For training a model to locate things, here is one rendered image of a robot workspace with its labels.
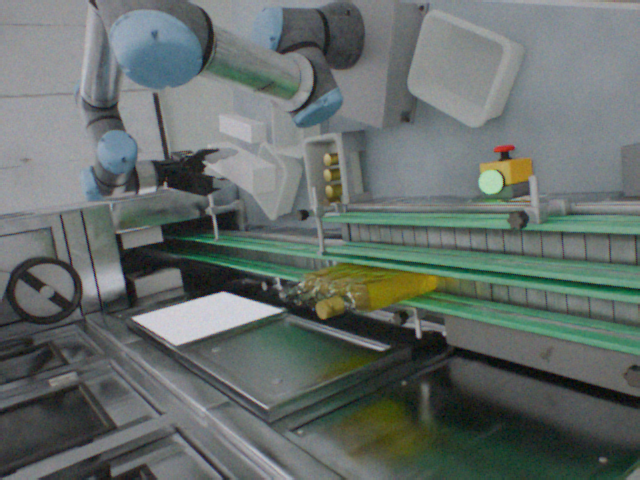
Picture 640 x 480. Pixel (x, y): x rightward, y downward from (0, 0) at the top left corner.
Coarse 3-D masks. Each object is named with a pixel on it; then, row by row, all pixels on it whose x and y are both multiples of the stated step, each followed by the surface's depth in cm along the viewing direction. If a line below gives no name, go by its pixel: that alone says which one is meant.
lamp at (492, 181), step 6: (486, 174) 101; (492, 174) 101; (498, 174) 101; (480, 180) 103; (486, 180) 101; (492, 180) 101; (498, 180) 101; (504, 180) 101; (480, 186) 103; (486, 186) 102; (492, 186) 101; (498, 186) 101; (486, 192) 103; (492, 192) 102
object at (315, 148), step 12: (312, 144) 152; (324, 144) 154; (312, 156) 153; (312, 168) 153; (324, 168) 155; (312, 180) 154; (324, 180) 155; (336, 180) 154; (324, 192) 156; (312, 204) 154; (324, 216) 150
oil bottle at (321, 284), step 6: (348, 270) 120; (354, 270) 119; (360, 270) 118; (366, 270) 118; (324, 276) 117; (330, 276) 116; (336, 276) 116; (342, 276) 115; (318, 282) 114; (324, 282) 113; (330, 282) 113; (312, 288) 115; (318, 288) 113; (324, 288) 112
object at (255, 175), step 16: (208, 144) 139; (224, 144) 140; (224, 160) 134; (240, 160) 128; (256, 160) 129; (224, 176) 136; (240, 176) 128; (256, 176) 124; (272, 176) 126; (256, 192) 125
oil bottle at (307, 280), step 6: (342, 264) 126; (348, 264) 125; (354, 264) 124; (318, 270) 123; (324, 270) 122; (330, 270) 121; (336, 270) 121; (342, 270) 121; (306, 276) 119; (312, 276) 118; (318, 276) 118; (300, 282) 119; (306, 282) 117; (312, 282) 117; (306, 288) 117
